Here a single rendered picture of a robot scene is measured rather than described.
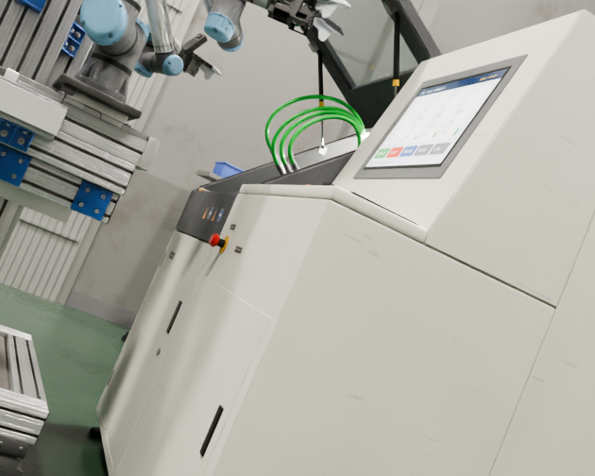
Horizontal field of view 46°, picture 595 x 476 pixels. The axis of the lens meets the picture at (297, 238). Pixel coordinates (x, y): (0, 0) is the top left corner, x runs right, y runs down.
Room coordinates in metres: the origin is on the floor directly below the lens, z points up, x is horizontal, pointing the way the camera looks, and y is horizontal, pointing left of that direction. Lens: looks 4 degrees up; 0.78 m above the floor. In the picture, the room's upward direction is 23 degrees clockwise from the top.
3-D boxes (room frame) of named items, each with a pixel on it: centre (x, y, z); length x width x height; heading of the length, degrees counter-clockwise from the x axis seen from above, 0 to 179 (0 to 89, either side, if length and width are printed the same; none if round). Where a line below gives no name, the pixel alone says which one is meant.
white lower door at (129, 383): (2.32, 0.32, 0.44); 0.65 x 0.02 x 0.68; 19
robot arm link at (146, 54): (2.66, 0.78, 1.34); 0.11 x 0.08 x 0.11; 50
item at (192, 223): (2.32, 0.30, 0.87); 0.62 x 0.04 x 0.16; 19
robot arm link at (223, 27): (1.80, 0.40, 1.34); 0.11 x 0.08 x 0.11; 178
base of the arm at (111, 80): (1.93, 0.66, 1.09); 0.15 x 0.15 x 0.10
